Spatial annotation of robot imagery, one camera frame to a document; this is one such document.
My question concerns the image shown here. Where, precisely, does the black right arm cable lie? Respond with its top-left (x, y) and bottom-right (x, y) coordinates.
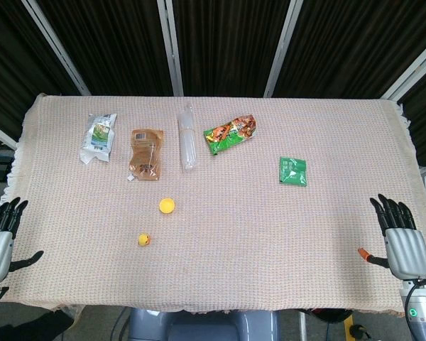
top-left (403, 278), bottom-right (426, 323)

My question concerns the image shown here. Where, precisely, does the clear plastic bottle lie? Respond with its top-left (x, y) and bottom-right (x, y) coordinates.
top-left (177, 102), bottom-right (197, 174)

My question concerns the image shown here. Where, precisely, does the brown spouted liquid pouch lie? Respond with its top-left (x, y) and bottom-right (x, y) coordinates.
top-left (126, 129), bottom-right (165, 182)

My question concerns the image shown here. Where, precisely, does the white green drink pouch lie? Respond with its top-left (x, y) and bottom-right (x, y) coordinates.
top-left (79, 112), bottom-right (118, 165)

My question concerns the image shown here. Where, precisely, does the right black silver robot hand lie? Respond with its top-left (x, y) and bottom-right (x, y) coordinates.
top-left (357, 193), bottom-right (426, 281)

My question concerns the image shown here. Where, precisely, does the silver aluminium frame post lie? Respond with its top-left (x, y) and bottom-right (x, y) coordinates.
top-left (263, 0), bottom-right (305, 98)
top-left (380, 35), bottom-right (426, 101)
top-left (0, 118), bottom-right (19, 151)
top-left (20, 0), bottom-right (91, 97)
top-left (156, 0), bottom-right (185, 97)

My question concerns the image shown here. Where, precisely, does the beige woven tablecloth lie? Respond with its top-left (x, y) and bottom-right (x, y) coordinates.
top-left (0, 92), bottom-right (426, 318)

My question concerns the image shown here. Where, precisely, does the grey robot torso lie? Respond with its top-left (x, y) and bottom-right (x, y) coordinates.
top-left (126, 307), bottom-right (281, 341)

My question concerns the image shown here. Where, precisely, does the green orange snack bag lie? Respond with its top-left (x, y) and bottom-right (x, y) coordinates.
top-left (203, 114), bottom-right (258, 156)

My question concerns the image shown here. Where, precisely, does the green square packet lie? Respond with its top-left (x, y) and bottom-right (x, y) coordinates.
top-left (278, 156), bottom-right (309, 187)

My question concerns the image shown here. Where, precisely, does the yellow black floor plug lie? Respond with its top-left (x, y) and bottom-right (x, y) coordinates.
top-left (343, 313), bottom-right (372, 341)

